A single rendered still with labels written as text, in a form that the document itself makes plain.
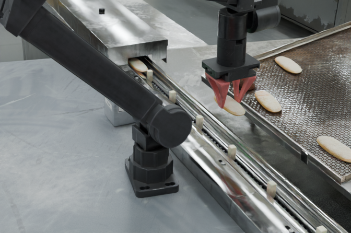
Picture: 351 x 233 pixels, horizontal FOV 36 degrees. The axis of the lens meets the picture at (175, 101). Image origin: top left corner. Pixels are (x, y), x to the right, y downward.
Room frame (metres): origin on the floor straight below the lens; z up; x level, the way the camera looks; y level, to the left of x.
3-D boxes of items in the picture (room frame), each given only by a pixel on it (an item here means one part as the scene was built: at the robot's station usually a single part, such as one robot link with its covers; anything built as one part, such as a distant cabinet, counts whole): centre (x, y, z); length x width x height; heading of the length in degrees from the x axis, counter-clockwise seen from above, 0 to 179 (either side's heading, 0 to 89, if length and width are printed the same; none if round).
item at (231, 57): (1.00, -0.11, 1.06); 0.10 x 0.07 x 0.07; 117
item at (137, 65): (1.40, 0.11, 0.86); 0.10 x 0.04 x 0.01; 27
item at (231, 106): (1.00, -0.11, 0.94); 0.10 x 0.04 x 0.01; 27
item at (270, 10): (1.02, -0.14, 1.15); 0.11 x 0.09 x 0.12; 123
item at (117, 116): (1.15, 0.12, 0.84); 0.08 x 0.08 x 0.11; 27
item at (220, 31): (1.00, -0.11, 1.12); 0.07 x 0.06 x 0.07; 123
